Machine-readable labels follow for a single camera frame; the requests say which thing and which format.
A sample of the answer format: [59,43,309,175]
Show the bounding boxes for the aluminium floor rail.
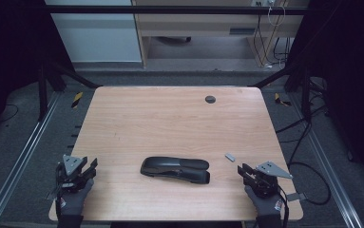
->
[287,92,364,228]
[0,91,63,228]

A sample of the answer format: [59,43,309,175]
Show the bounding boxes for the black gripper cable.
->
[55,186,63,221]
[278,184,291,228]

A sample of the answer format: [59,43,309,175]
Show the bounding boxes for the yellow handled tool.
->
[70,91,85,109]

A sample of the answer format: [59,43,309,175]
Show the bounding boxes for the white hanging cable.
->
[266,5,286,28]

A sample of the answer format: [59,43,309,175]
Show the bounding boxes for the dark object under desk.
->
[155,35,192,46]

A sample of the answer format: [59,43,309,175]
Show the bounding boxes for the black looped floor cable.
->
[275,104,332,206]

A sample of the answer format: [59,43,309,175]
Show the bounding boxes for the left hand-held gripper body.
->
[55,154,90,195]

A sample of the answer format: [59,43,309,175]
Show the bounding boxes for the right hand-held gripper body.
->
[248,161,294,200]

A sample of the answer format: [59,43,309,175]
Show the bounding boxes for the black hanging desk cables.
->
[253,13,292,68]

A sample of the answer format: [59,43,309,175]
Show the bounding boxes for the black frame strut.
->
[251,61,313,122]
[37,60,103,122]

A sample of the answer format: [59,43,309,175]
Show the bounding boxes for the light wooden desk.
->
[131,0,311,68]

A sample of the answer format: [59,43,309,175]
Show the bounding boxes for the black curtain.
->
[285,0,364,186]
[0,0,75,146]

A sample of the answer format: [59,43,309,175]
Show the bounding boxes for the black horizontal frame bar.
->
[43,5,311,15]

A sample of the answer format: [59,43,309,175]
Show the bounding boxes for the yellow black striped tape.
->
[274,92,293,107]

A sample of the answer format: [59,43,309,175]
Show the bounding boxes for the white cabinet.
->
[44,0,144,64]

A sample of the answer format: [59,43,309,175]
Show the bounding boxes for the person's left hand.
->
[59,178,95,219]

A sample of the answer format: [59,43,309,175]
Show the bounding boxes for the grey tab on table edge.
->
[45,189,60,201]
[285,192,307,202]

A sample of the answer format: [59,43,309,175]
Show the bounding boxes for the thin black floor cable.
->
[0,104,20,124]

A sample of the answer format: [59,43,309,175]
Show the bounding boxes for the person's right hand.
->
[244,184,284,220]

